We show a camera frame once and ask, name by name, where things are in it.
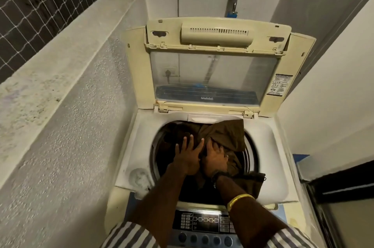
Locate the person's left hand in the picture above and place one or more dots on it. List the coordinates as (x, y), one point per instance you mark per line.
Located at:
(188, 157)

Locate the person's right hand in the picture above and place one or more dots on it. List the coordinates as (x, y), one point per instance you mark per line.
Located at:
(214, 160)

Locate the brown garment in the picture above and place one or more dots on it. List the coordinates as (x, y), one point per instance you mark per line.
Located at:
(228, 137)

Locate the cream blue washing machine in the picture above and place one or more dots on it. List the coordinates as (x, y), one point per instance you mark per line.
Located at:
(140, 145)

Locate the glass-windowed washing machine lid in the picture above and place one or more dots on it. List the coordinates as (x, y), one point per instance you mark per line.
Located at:
(140, 75)

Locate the person's left forearm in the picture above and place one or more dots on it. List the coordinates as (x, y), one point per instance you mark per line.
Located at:
(160, 201)

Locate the person's right forearm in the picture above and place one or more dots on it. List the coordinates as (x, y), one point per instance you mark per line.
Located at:
(251, 215)

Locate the black thread wristband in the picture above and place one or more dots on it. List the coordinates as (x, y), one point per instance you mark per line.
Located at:
(219, 175)

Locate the gold bangle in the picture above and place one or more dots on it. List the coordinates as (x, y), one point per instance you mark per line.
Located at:
(238, 199)

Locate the black framed glass door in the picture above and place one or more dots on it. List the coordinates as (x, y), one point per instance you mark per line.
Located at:
(344, 186)

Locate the white window safety net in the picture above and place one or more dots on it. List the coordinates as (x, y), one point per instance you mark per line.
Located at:
(43, 8)

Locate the white wall socket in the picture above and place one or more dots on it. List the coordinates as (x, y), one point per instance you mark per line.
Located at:
(169, 72)

